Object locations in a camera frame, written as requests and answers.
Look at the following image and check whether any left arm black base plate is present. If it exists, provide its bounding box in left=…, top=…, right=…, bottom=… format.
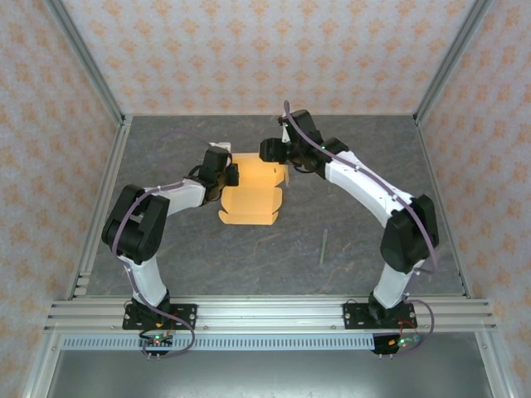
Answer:
left=121, top=302, right=198, bottom=331

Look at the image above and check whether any aluminium frame post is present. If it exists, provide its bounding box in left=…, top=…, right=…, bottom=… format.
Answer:
left=42, top=0, right=127, bottom=125
left=413, top=0, right=494, bottom=125
left=475, top=333, right=515, bottom=398
left=22, top=333, right=63, bottom=398

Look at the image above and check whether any grey metal sheet panel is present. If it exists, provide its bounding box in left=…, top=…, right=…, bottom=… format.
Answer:
left=45, top=350, right=494, bottom=398

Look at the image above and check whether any yellow paper box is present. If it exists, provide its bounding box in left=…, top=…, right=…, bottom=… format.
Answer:
left=217, top=151, right=292, bottom=227

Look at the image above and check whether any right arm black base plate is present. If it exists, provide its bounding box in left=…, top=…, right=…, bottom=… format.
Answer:
left=343, top=301, right=417, bottom=331

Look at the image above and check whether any aluminium mounting rail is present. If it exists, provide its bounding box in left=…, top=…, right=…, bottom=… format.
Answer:
left=43, top=298, right=498, bottom=333

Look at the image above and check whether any slotted grey cable duct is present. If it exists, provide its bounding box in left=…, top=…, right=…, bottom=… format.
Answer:
left=61, top=335, right=377, bottom=352

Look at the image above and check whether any aluminium side rail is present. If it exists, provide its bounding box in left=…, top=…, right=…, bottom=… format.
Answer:
left=414, top=115, right=475, bottom=300
left=65, top=115, right=134, bottom=300

